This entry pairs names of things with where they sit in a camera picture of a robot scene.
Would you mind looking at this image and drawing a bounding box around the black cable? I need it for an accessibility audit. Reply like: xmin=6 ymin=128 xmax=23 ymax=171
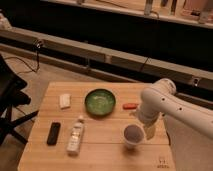
xmin=3 ymin=39 xmax=44 ymax=76

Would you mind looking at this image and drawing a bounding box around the white ceramic cup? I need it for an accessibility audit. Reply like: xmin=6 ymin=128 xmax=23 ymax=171
xmin=123 ymin=124 xmax=144 ymax=149

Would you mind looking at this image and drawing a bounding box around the green bowl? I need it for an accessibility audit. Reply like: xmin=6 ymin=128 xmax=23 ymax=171
xmin=84 ymin=89 xmax=116 ymax=117

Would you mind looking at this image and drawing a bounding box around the white sponge block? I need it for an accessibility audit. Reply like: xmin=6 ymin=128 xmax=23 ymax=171
xmin=59 ymin=94 xmax=71 ymax=109

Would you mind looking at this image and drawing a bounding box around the orange carrot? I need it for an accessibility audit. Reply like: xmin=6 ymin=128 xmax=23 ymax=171
xmin=122 ymin=103 xmax=138 ymax=110

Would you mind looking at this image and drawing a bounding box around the black remote control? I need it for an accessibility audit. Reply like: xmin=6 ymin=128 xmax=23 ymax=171
xmin=47 ymin=122 xmax=61 ymax=145

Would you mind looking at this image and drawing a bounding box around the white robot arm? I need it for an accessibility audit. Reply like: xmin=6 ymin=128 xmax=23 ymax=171
xmin=136 ymin=78 xmax=213 ymax=139

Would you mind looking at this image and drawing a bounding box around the white bottle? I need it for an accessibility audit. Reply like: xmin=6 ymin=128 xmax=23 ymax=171
xmin=67 ymin=115 xmax=84 ymax=156

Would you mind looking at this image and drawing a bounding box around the wooden table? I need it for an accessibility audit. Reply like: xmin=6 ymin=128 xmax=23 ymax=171
xmin=18 ymin=82 xmax=175 ymax=171

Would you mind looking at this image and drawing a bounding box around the black office chair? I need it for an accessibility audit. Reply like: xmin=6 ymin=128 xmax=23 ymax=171
xmin=0 ymin=54 xmax=38 ymax=145

